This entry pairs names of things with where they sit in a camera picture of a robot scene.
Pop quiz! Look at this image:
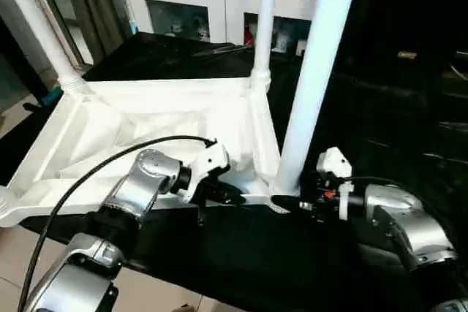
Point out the white plastic table top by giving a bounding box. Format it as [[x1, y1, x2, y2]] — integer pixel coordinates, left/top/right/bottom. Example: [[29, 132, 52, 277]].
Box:
[[0, 77, 290, 228]]

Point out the black work mat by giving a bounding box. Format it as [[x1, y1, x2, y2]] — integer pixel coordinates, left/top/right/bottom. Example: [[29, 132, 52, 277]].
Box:
[[0, 30, 468, 312]]

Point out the teal blue box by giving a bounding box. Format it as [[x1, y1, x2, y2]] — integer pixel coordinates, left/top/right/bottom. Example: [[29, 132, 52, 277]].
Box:
[[38, 84, 62, 107]]

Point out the black cabinet with gold label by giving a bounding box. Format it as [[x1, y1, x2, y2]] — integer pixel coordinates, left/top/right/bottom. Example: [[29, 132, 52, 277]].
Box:
[[321, 0, 468, 72]]

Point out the grey curtain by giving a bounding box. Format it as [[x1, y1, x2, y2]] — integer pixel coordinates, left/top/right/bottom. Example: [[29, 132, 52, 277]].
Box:
[[61, 0, 133, 58]]

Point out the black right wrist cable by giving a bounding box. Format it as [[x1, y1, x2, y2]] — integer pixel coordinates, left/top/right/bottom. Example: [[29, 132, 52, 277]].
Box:
[[343, 175, 468, 254]]

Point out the white sliding door frame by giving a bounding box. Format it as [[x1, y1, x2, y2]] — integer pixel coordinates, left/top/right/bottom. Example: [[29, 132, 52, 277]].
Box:
[[20, 0, 95, 68]]

